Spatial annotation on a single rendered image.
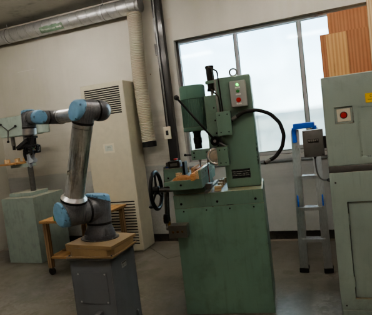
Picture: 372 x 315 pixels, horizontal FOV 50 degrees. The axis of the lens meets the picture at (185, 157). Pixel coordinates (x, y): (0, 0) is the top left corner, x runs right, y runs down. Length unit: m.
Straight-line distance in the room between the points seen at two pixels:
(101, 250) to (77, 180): 0.42
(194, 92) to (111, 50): 2.11
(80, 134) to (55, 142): 2.82
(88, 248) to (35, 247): 2.22
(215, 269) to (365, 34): 2.43
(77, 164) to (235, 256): 1.14
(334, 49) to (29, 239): 3.55
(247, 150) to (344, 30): 1.78
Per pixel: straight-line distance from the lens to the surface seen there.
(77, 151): 2.21
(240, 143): 2.58
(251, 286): 2.68
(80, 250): 2.42
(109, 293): 2.46
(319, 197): 3.25
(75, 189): 2.29
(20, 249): 4.71
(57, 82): 4.97
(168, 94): 4.18
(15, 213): 4.63
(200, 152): 2.69
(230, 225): 2.56
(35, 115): 2.65
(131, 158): 4.14
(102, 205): 2.42
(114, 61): 4.58
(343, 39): 3.89
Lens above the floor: 1.21
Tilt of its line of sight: 4 degrees down
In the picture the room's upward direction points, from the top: 7 degrees counter-clockwise
